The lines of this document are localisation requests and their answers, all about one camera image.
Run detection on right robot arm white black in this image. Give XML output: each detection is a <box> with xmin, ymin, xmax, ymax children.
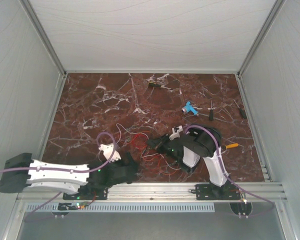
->
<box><xmin>147</xmin><ymin>124</ymin><xmax>231</xmax><ymax>200</ymax></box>

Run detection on grey slotted cable duct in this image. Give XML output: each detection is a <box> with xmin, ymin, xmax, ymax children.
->
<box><xmin>37</xmin><ymin>202</ymin><xmax>215</xmax><ymax>213</ymax></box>

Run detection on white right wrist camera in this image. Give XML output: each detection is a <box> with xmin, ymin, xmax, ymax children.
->
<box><xmin>169</xmin><ymin>125</ymin><xmax>183</xmax><ymax>141</ymax></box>

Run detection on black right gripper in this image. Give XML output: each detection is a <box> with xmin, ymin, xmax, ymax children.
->
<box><xmin>146</xmin><ymin>134</ymin><xmax>181</xmax><ymax>164</ymax></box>

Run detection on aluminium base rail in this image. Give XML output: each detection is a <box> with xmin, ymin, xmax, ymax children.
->
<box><xmin>17</xmin><ymin>181</ymin><xmax>288</xmax><ymax>202</ymax></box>

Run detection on yellow handle pliers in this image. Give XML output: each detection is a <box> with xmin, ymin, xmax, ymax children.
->
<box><xmin>222</xmin><ymin>143</ymin><xmax>239</xmax><ymax>150</ymax></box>

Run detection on yellow black screwdriver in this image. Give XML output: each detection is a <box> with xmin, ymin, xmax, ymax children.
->
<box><xmin>148</xmin><ymin>82</ymin><xmax>171</xmax><ymax>90</ymax></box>

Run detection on thick red wire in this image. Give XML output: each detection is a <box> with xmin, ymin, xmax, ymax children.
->
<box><xmin>129</xmin><ymin>133</ymin><xmax>151</xmax><ymax>151</ymax></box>

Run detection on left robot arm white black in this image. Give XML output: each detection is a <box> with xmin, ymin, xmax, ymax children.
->
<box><xmin>0</xmin><ymin>152</ymin><xmax>139</xmax><ymax>199</ymax></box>

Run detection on black handle screwdriver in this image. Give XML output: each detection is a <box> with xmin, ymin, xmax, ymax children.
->
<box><xmin>208</xmin><ymin>100</ymin><xmax>215</xmax><ymax>121</ymax></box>

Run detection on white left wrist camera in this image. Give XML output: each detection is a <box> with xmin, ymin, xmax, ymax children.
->
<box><xmin>98</xmin><ymin>143</ymin><xmax>122</xmax><ymax>163</ymax></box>

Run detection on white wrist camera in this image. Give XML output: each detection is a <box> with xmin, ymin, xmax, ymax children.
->
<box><xmin>169</xmin><ymin>125</ymin><xmax>183</xmax><ymax>141</ymax></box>
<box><xmin>98</xmin><ymin>143</ymin><xmax>122</xmax><ymax>163</ymax></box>

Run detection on white wire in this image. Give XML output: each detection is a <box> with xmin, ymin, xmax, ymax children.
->
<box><xmin>97</xmin><ymin>123</ymin><xmax>166</xmax><ymax>163</ymax></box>

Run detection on black small tool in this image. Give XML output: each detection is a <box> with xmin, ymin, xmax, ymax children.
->
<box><xmin>234</xmin><ymin>100</ymin><xmax>248</xmax><ymax>119</ymax></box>

